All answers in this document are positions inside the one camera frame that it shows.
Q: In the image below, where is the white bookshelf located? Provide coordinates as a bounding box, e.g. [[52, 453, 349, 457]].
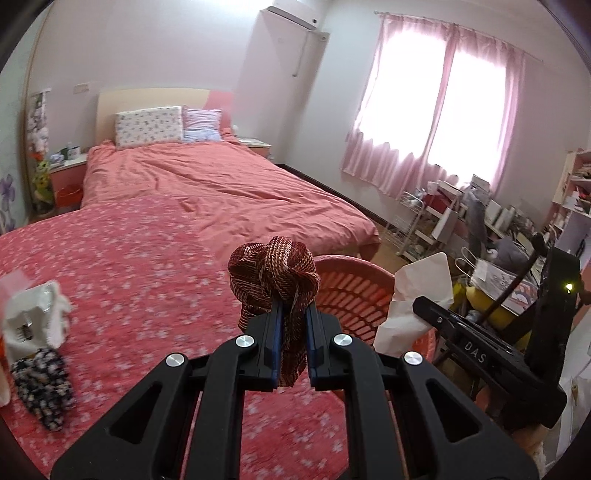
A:
[[549, 148, 591, 268]]

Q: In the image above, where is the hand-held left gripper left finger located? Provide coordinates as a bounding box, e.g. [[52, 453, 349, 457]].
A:
[[50, 302, 283, 480]]

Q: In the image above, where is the white wire rack cart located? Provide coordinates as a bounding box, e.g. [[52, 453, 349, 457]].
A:
[[397, 187, 462, 264]]

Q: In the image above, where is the grey chair back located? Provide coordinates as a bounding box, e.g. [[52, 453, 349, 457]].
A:
[[464, 189, 490, 252]]

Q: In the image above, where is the black cable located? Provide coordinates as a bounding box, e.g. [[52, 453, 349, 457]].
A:
[[480, 233, 546, 324]]

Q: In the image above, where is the dark floral cloth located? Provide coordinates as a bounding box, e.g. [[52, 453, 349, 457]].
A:
[[10, 347, 77, 432]]

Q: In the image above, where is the pink curtain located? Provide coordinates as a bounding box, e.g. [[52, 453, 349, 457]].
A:
[[342, 13, 527, 200]]

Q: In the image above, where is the green yellow plush toy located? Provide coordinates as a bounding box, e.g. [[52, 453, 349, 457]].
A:
[[32, 157, 54, 213]]

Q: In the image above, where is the white air conditioner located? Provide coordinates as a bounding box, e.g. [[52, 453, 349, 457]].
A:
[[270, 0, 321, 31]]

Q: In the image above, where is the red bin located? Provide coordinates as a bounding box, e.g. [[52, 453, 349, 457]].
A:
[[55, 185, 84, 215]]

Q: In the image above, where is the beige pink headboard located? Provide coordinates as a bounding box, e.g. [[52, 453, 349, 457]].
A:
[[97, 88, 234, 144]]

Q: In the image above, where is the dark red striped cloth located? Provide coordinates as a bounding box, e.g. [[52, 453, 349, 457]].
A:
[[227, 236, 321, 387]]

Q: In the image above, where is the white garment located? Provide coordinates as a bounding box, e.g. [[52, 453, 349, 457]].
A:
[[0, 271, 72, 361]]

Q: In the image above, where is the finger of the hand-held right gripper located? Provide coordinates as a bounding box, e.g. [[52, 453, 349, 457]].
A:
[[412, 296, 467, 335]]

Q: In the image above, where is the white air conditioner pipe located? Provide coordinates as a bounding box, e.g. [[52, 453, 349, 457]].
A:
[[292, 28, 309, 78]]

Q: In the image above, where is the red plastic basket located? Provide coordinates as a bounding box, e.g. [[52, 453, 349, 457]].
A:
[[314, 255, 439, 367]]

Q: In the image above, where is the pink striped pillow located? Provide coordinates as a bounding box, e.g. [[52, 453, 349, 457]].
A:
[[181, 106, 225, 143]]

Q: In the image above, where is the white floral pillow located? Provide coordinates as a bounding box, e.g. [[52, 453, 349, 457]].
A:
[[114, 106, 184, 149]]

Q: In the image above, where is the red floral bedspread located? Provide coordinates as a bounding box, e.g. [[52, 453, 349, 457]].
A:
[[0, 196, 370, 476]]

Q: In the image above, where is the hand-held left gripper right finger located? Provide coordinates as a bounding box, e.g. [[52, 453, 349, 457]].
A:
[[305, 305, 541, 480]]

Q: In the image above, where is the wardrobe door with purple flowers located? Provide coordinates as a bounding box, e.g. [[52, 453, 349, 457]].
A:
[[0, 46, 34, 236]]

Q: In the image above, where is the yellow basin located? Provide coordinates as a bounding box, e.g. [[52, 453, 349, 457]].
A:
[[466, 284, 522, 324]]

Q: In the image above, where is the person's right forearm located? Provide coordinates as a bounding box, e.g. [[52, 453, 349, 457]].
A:
[[508, 422, 550, 467]]

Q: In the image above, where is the pink white nightstand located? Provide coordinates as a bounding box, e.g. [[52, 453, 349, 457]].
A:
[[238, 137, 273, 160]]

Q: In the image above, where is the grey cloth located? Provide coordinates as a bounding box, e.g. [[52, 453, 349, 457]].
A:
[[492, 236, 532, 271]]

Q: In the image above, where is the pink nightstand with mugs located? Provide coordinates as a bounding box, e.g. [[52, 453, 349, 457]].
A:
[[48, 154, 89, 215]]

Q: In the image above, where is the white cloth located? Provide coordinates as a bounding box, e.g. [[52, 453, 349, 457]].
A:
[[373, 253, 454, 357]]

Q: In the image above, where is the pink duvet bed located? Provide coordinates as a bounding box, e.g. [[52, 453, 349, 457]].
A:
[[81, 138, 382, 259]]

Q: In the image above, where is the printed paper board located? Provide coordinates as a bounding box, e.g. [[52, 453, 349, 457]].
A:
[[471, 258, 539, 308]]

